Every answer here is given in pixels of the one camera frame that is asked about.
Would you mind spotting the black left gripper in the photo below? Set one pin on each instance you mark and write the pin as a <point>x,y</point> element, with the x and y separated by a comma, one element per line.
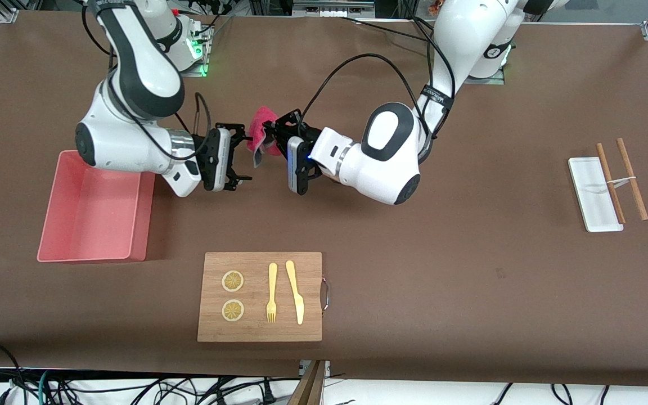
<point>288,131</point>

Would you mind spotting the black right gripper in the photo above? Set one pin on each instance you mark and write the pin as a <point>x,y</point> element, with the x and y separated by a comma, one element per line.
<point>205,147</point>

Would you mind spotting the pink and grey microfibre cloth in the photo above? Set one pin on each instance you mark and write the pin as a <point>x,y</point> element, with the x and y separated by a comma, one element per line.
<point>261,126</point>

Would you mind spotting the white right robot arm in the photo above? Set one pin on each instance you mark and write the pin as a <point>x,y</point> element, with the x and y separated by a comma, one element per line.
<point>149,79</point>

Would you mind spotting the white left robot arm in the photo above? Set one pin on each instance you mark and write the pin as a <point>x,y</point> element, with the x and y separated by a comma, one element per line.
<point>386,163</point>

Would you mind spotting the toy lemon slice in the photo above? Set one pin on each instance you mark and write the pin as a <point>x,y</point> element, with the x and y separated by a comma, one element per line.
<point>233,281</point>
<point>233,310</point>

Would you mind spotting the yellow plastic fork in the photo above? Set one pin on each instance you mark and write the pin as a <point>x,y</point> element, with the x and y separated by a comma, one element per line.
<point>272,281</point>

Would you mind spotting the grey power strip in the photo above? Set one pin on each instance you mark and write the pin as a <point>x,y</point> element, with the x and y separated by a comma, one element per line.
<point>332,8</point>

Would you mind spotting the yellow plastic knife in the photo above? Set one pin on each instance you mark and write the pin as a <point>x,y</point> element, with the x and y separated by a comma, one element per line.
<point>296,292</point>

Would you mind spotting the pink plastic bin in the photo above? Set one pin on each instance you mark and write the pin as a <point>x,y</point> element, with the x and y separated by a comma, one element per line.
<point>93,219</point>

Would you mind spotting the brown table cover sheet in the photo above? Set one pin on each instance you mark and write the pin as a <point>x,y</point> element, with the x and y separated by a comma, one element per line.
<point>414,253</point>

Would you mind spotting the bamboo cutting board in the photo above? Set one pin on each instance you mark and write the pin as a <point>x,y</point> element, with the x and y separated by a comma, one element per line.
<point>256,332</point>

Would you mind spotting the black power plug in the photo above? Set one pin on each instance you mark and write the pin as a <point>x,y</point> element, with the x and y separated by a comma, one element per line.
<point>268,396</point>

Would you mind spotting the wooden beam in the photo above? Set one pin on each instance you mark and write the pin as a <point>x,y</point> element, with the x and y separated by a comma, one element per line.
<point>308,391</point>

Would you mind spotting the white rectangular tray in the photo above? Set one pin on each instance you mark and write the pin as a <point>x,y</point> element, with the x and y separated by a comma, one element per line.
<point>591,197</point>

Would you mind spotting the thin white strip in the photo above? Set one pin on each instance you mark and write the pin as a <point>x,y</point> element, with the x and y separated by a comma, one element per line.
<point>622,180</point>

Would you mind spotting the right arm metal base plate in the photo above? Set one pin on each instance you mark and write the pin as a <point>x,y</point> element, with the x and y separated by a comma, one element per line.
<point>203,62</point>

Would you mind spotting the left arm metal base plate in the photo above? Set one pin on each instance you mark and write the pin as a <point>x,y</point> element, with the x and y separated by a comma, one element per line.
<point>493,80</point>

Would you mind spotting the silver metal bracket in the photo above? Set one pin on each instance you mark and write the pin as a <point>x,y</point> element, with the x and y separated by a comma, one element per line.
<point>303,368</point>

